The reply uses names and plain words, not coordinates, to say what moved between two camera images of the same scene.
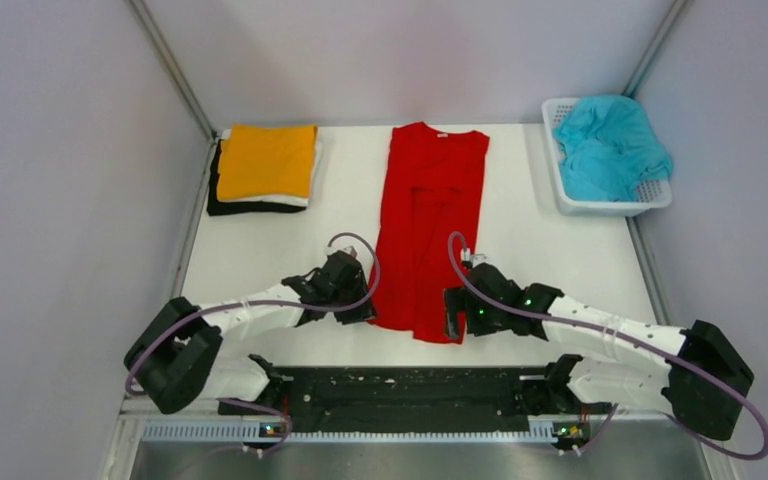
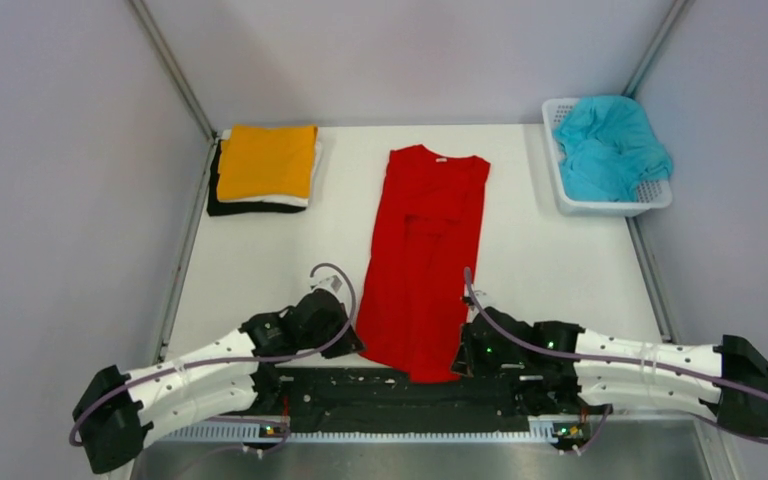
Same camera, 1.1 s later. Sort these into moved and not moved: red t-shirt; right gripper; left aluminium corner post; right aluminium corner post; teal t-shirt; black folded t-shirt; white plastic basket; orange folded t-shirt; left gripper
Moved: left gripper; red t-shirt; right gripper
Not moved: left aluminium corner post; right aluminium corner post; orange folded t-shirt; white plastic basket; black folded t-shirt; teal t-shirt
